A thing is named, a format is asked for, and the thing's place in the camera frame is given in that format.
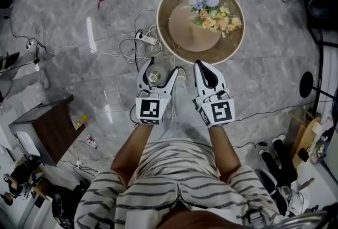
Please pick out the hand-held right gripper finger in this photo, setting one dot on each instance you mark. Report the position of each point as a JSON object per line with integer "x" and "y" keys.
{"x": 200, "y": 82}
{"x": 217, "y": 80}

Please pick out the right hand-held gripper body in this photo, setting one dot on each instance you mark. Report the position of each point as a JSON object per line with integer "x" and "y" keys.
{"x": 219, "y": 112}

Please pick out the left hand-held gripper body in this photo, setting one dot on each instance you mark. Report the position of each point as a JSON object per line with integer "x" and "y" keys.
{"x": 150, "y": 109}

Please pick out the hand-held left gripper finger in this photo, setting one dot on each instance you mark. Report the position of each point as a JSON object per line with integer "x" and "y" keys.
{"x": 171, "y": 84}
{"x": 140, "y": 80}

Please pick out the person's left forearm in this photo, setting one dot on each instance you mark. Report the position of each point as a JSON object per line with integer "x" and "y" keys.
{"x": 132, "y": 151}

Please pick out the person's right forearm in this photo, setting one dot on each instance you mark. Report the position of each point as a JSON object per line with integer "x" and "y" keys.
{"x": 223, "y": 151}

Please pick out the person's white shoe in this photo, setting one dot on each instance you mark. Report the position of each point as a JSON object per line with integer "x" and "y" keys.
{"x": 181, "y": 74}

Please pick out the person's light trousers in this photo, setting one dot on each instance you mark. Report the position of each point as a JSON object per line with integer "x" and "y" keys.
{"x": 185, "y": 112}

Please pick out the white power strip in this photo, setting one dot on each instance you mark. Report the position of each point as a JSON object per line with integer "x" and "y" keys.
{"x": 79, "y": 164}
{"x": 148, "y": 39}
{"x": 31, "y": 45}

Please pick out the person's striped shirt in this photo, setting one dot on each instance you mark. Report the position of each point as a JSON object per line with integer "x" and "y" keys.
{"x": 171, "y": 164}

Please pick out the pastel flower bouquet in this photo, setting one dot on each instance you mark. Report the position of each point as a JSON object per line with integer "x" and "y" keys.
{"x": 211, "y": 20}

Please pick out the small red white bottle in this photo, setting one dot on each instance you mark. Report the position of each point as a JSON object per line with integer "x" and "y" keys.
{"x": 92, "y": 142}

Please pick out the small yellow object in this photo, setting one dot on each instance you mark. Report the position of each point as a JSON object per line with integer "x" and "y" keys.
{"x": 80, "y": 122}

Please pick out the red paper scrap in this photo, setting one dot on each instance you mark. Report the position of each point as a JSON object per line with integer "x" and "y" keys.
{"x": 101, "y": 3}

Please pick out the black standing fan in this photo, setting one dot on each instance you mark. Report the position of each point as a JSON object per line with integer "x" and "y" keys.
{"x": 306, "y": 85}

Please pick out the leaning wooden board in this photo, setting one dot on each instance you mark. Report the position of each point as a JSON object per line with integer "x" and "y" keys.
{"x": 306, "y": 138}

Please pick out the brown wooden cabinet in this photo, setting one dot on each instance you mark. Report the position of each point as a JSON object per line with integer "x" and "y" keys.
{"x": 58, "y": 127}

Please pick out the white flat device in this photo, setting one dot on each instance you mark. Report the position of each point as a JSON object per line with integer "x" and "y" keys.
{"x": 27, "y": 143}

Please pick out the black glass cabinet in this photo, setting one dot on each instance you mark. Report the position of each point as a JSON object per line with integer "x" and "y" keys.
{"x": 324, "y": 9}

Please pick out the black bag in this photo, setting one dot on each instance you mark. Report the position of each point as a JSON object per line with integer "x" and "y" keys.
{"x": 57, "y": 206}

